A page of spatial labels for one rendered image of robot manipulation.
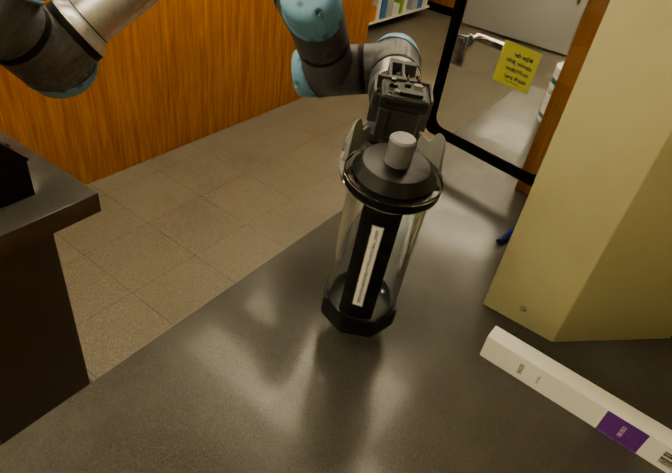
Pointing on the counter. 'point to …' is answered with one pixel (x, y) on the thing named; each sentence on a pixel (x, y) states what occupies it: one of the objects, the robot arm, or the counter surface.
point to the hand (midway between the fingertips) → (389, 188)
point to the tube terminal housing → (603, 188)
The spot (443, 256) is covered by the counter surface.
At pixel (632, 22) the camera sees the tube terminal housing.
